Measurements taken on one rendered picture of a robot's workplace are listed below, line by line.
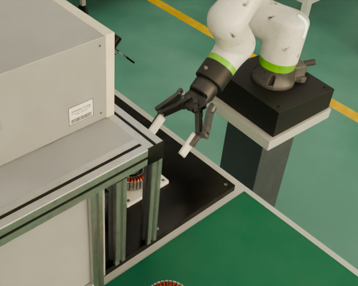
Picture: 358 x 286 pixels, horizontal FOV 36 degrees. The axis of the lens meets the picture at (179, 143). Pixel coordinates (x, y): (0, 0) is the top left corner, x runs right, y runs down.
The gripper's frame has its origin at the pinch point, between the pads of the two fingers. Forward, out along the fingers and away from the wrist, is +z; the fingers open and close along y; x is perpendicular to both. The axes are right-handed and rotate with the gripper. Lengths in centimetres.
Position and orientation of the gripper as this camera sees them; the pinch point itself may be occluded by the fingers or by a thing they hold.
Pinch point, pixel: (166, 142)
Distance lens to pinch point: 154.0
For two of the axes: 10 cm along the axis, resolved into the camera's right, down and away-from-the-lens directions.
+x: -4.6, -4.2, -7.8
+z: -5.7, 8.2, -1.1
